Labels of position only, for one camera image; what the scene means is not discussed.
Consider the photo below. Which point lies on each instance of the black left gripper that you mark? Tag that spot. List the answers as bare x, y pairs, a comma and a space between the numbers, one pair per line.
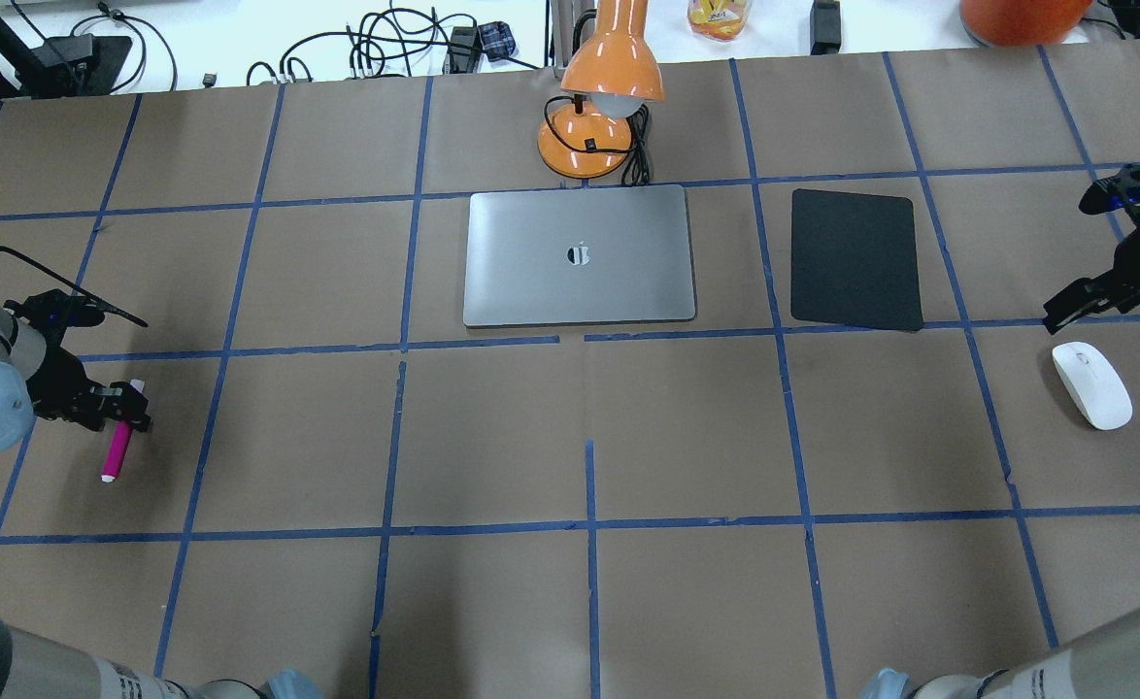
53, 375

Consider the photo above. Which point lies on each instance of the pink highlighter pen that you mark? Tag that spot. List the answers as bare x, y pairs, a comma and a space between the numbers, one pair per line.
121, 440

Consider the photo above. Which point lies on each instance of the white computer mouse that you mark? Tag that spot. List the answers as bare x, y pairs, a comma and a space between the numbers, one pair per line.
1093, 384

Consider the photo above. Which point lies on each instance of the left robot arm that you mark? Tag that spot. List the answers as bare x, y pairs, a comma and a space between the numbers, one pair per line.
21, 351

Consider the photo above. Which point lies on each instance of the black mousepad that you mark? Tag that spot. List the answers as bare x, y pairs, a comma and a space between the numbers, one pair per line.
853, 260

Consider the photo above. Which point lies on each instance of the orange round object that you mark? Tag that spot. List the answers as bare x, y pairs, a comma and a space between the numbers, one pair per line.
1020, 23

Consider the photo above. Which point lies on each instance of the black power adapter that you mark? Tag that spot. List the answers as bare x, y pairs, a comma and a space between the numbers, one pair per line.
825, 27

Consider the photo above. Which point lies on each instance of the silver closed laptop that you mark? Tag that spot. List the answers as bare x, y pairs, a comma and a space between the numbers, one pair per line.
594, 255

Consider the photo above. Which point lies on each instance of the orange desk lamp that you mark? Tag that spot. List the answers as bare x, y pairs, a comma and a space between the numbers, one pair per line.
608, 77

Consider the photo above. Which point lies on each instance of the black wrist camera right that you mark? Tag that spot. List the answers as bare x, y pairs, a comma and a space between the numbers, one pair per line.
1120, 192

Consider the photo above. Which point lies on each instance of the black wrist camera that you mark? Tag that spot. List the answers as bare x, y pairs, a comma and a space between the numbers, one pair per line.
1120, 192
54, 311

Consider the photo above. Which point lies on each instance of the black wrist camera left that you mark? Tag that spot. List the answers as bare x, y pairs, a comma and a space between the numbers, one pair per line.
54, 311

